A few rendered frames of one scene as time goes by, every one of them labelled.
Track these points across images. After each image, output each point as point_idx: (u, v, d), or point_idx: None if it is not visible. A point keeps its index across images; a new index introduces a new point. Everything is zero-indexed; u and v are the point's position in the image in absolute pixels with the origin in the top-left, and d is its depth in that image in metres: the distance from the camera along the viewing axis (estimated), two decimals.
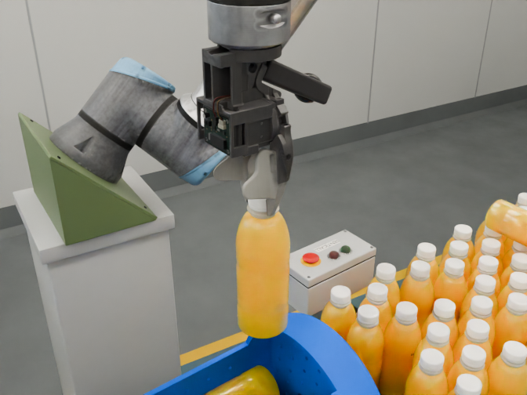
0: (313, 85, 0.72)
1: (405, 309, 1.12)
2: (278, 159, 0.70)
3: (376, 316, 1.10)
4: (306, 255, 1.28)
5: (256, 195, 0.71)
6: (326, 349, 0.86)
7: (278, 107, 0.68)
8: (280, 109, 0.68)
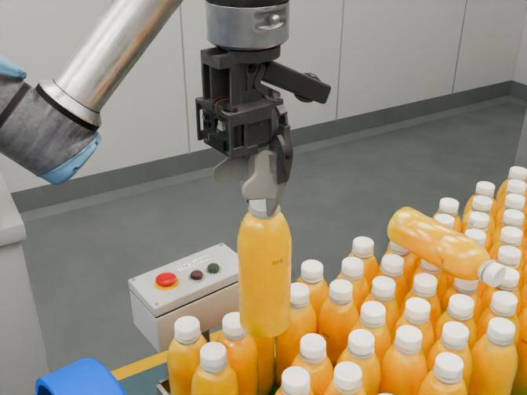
0: (312, 85, 0.72)
1: None
2: (278, 160, 0.70)
3: (220, 357, 0.86)
4: (160, 277, 1.04)
5: (256, 196, 0.71)
6: None
7: (277, 108, 0.68)
8: (279, 110, 0.68)
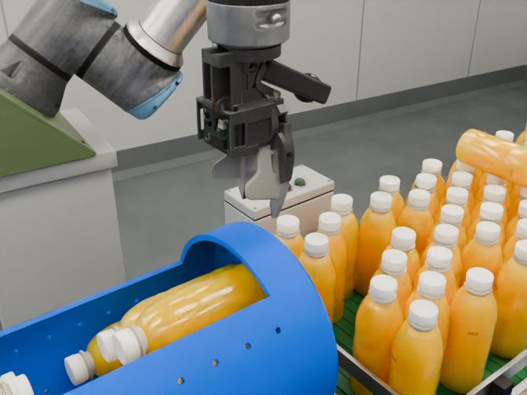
0: (312, 85, 0.72)
1: (120, 356, 0.68)
2: (280, 158, 0.69)
3: (325, 243, 0.97)
4: None
5: (259, 196, 0.70)
6: (261, 252, 0.73)
7: (278, 107, 0.68)
8: (280, 109, 0.68)
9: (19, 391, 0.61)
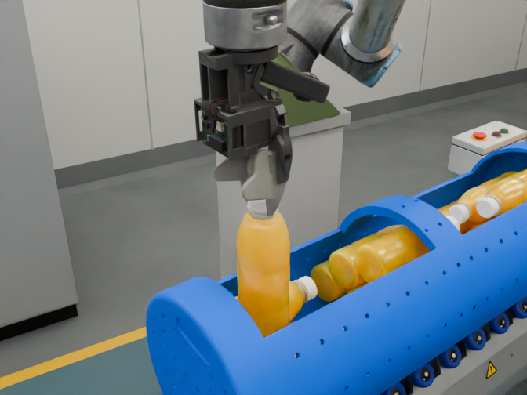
0: (310, 85, 0.72)
1: (485, 212, 1.14)
2: (278, 160, 0.70)
3: None
4: (476, 133, 1.60)
5: (256, 196, 0.71)
6: None
7: (275, 108, 0.68)
8: (278, 110, 0.68)
9: (453, 222, 1.07)
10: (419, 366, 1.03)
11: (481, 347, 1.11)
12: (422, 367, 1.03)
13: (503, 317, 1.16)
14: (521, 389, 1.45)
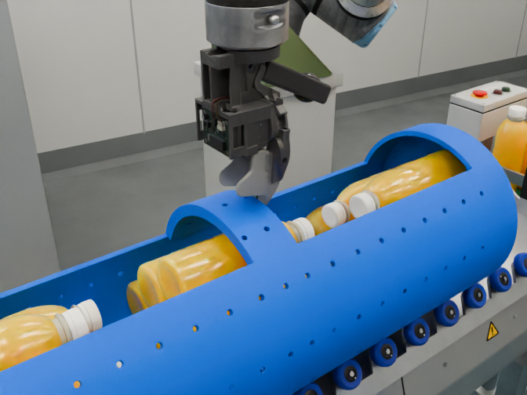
0: (312, 85, 0.72)
1: (358, 213, 0.88)
2: (274, 161, 0.70)
3: (89, 333, 0.64)
4: (476, 91, 1.51)
5: (249, 193, 0.72)
6: (456, 139, 0.93)
7: (277, 108, 0.68)
8: (279, 110, 0.68)
9: (305, 226, 0.81)
10: (413, 337, 0.93)
11: (485, 295, 1.02)
12: (414, 333, 0.93)
13: (508, 282, 1.06)
14: (525, 360, 1.35)
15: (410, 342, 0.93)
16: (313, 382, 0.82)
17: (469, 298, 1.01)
